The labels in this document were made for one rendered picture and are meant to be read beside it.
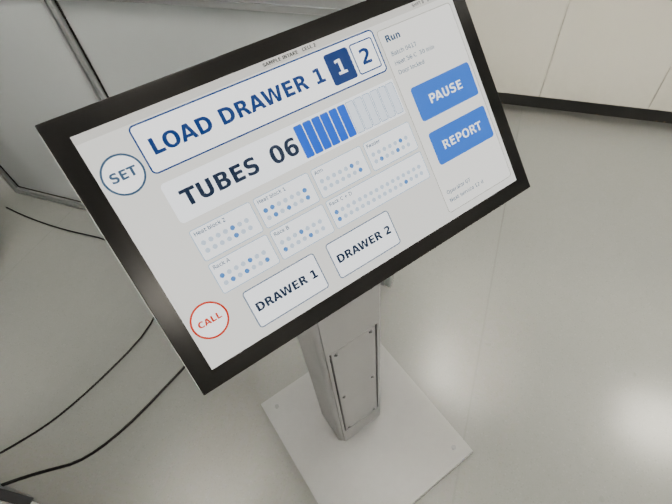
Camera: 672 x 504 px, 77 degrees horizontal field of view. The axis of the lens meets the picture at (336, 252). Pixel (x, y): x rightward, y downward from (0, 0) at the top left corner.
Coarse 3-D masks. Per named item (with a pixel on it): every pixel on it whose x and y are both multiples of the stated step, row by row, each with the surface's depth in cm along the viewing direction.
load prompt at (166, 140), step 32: (288, 64) 47; (320, 64) 48; (352, 64) 50; (384, 64) 51; (224, 96) 45; (256, 96) 46; (288, 96) 47; (320, 96) 49; (128, 128) 41; (160, 128) 42; (192, 128) 44; (224, 128) 45; (256, 128) 46; (160, 160) 43
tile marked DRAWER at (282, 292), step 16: (304, 256) 49; (288, 272) 48; (304, 272) 49; (320, 272) 50; (256, 288) 47; (272, 288) 48; (288, 288) 49; (304, 288) 49; (320, 288) 50; (256, 304) 47; (272, 304) 48; (288, 304) 49; (256, 320) 47; (272, 320) 48
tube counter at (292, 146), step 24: (360, 96) 50; (384, 96) 52; (312, 120) 48; (336, 120) 50; (360, 120) 51; (384, 120) 52; (264, 144) 46; (288, 144) 48; (312, 144) 49; (336, 144) 50; (288, 168) 48
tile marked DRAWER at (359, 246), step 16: (368, 224) 52; (384, 224) 53; (336, 240) 50; (352, 240) 51; (368, 240) 52; (384, 240) 53; (400, 240) 54; (336, 256) 51; (352, 256) 51; (368, 256) 52; (352, 272) 52
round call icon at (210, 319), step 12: (204, 300) 45; (216, 300) 46; (192, 312) 45; (204, 312) 45; (216, 312) 46; (228, 312) 46; (192, 324) 45; (204, 324) 45; (216, 324) 46; (228, 324) 46; (204, 336) 45; (216, 336) 46
